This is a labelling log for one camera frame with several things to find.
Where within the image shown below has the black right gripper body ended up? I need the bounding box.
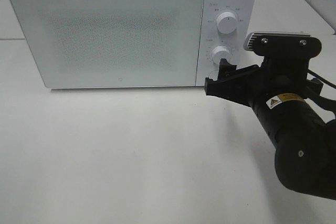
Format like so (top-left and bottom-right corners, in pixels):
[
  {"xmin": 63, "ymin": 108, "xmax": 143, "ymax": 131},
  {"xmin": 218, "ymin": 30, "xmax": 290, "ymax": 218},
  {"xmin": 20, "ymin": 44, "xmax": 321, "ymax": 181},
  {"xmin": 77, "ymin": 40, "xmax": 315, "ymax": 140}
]
[{"xmin": 223, "ymin": 35, "xmax": 323, "ymax": 112}]

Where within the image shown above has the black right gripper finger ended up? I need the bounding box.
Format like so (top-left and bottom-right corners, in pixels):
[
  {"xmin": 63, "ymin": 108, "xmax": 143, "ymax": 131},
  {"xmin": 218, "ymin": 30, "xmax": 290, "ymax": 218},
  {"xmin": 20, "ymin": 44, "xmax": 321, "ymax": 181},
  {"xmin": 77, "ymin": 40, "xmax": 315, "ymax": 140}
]
[
  {"xmin": 204, "ymin": 65, "xmax": 260, "ymax": 96},
  {"xmin": 217, "ymin": 58, "xmax": 237, "ymax": 79}
]

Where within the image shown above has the white microwave knob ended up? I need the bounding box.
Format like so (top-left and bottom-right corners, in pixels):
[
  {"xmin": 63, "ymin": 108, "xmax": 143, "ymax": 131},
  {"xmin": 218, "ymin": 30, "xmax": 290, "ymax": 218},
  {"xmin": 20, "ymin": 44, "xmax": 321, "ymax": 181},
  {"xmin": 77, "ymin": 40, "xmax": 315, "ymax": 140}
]
[
  {"xmin": 216, "ymin": 9, "xmax": 238, "ymax": 34},
  {"xmin": 211, "ymin": 46, "xmax": 232, "ymax": 65}
]

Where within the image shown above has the white microwave door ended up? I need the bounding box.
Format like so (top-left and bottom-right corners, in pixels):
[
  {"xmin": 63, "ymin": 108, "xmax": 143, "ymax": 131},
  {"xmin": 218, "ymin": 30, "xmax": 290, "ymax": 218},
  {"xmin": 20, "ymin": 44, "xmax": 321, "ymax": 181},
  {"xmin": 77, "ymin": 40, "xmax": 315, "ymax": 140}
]
[{"xmin": 10, "ymin": 0, "xmax": 203, "ymax": 88}]

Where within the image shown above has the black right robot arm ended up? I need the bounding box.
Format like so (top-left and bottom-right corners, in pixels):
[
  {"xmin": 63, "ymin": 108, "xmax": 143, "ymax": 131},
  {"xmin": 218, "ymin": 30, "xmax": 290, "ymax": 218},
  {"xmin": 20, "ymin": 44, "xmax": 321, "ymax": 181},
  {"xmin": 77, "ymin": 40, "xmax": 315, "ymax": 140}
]
[{"xmin": 204, "ymin": 31, "xmax": 335, "ymax": 199}]

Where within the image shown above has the white microwave oven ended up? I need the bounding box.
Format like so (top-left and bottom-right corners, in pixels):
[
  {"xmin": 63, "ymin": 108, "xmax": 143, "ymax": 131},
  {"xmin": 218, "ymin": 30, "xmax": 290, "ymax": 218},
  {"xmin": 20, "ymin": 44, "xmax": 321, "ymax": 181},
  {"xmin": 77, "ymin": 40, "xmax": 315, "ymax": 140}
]
[{"xmin": 9, "ymin": 0, "xmax": 255, "ymax": 89}]

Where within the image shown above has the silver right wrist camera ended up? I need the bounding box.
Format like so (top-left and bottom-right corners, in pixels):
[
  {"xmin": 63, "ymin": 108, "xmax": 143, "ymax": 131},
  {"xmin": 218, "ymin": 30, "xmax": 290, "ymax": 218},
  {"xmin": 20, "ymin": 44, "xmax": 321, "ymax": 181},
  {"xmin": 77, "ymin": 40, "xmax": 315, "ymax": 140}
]
[{"xmin": 243, "ymin": 31, "xmax": 311, "ymax": 51}]

